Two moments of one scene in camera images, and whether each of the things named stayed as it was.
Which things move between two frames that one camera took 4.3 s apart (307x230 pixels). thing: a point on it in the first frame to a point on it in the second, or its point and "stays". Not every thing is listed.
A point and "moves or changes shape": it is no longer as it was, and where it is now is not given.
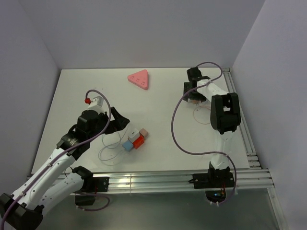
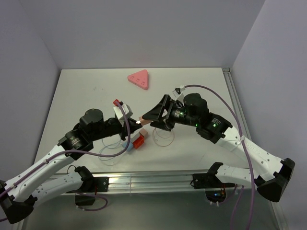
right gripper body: [194, 95] to [179, 115]
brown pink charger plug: [144, 132] stays
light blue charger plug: [127, 145] stays
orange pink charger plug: [195, 101] moves or changes shape
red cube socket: [139, 142] stays
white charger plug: [134, 135] stays
